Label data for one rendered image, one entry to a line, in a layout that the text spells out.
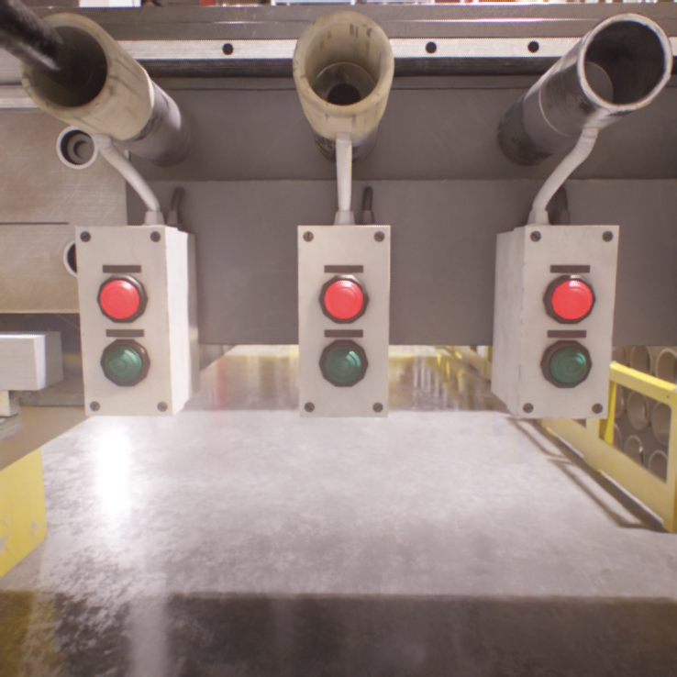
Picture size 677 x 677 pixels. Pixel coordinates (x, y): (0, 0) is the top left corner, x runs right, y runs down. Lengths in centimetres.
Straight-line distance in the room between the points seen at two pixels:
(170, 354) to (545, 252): 30
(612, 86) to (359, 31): 20
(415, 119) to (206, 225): 22
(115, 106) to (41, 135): 23
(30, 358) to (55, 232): 14
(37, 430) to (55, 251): 48
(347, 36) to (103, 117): 17
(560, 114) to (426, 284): 18
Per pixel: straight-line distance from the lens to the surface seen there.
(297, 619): 133
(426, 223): 53
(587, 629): 140
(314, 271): 44
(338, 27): 40
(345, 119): 38
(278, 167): 57
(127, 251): 47
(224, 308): 54
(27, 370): 56
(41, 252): 64
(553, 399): 48
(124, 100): 43
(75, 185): 63
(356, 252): 44
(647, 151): 63
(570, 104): 43
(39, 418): 106
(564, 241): 47
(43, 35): 38
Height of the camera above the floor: 74
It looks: 7 degrees down
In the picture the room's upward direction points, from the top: straight up
